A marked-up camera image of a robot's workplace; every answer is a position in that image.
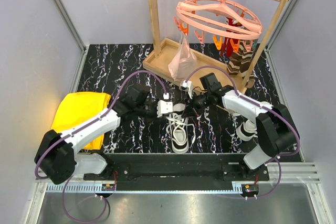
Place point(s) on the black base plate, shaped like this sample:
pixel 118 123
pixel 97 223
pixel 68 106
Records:
pixel 222 166

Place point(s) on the pink hanging cloth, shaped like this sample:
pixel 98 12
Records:
pixel 184 62

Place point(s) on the red hanging garment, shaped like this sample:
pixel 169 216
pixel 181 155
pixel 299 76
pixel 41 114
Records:
pixel 229 44

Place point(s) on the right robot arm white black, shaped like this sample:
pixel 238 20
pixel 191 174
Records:
pixel 273 125

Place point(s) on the yellow cloth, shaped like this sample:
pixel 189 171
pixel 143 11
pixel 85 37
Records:
pixel 77 108

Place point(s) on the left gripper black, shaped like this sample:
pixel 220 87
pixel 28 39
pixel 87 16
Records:
pixel 156 107

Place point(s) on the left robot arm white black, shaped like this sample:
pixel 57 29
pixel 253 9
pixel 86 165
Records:
pixel 59 155

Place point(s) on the brown striped sock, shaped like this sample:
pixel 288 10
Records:
pixel 239 62

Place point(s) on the pink round clip hanger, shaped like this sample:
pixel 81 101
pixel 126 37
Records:
pixel 209 16

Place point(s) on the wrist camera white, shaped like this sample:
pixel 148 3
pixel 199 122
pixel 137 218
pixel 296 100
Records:
pixel 187 86
pixel 164 106

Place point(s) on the black white sneaker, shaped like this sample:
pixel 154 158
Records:
pixel 177 128
pixel 247 130

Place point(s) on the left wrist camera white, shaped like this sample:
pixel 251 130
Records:
pixel 164 106

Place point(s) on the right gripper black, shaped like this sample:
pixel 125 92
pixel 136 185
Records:
pixel 193 102

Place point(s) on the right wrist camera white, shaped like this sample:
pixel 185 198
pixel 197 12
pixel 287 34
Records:
pixel 187 86

